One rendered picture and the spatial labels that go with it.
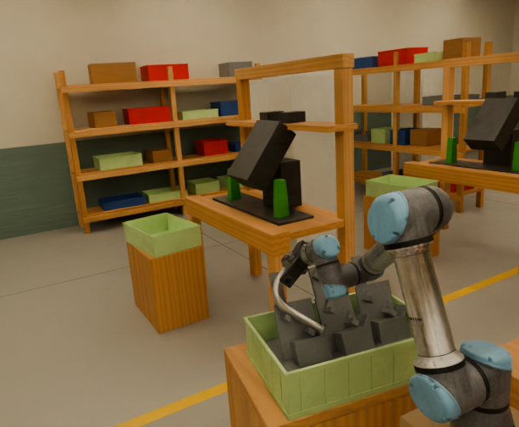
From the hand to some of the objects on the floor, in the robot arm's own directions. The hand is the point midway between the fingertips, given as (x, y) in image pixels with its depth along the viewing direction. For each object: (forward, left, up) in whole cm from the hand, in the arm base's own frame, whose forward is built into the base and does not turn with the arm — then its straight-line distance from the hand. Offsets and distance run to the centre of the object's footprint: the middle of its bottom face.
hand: (286, 268), depth 173 cm
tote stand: (+12, -5, -116) cm, 117 cm away
